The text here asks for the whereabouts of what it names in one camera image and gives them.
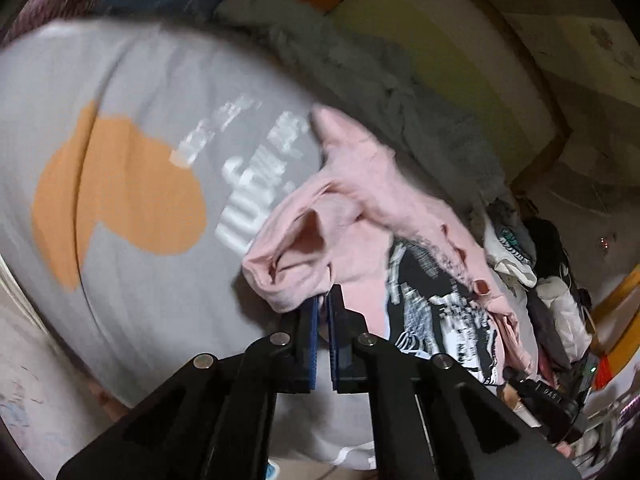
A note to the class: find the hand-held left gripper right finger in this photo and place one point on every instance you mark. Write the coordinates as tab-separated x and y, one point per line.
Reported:
334	355

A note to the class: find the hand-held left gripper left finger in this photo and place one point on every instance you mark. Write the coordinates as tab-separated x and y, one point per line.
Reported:
312	350

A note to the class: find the pink printed t-shirt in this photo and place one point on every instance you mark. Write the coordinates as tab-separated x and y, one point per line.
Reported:
350	200

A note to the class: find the stack of folded clothes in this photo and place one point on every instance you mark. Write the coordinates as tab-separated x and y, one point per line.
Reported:
515	270

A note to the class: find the dark grey cloth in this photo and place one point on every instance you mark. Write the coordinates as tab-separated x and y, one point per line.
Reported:
545	330

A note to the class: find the white fleece garment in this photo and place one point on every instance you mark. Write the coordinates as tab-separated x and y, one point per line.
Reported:
555	295

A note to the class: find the black bag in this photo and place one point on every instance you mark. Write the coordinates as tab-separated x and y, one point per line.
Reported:
545	240

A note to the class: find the teal printed folded garment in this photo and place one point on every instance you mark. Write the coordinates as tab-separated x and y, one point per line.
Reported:
509	239

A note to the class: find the grey crumpled blanket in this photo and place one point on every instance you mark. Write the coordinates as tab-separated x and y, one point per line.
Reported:
360	70

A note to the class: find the checkered pastel canopy cloth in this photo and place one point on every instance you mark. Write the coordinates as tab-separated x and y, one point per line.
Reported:
590	60

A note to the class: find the striped wall cushion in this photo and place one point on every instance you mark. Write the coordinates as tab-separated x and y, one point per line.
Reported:
450	60

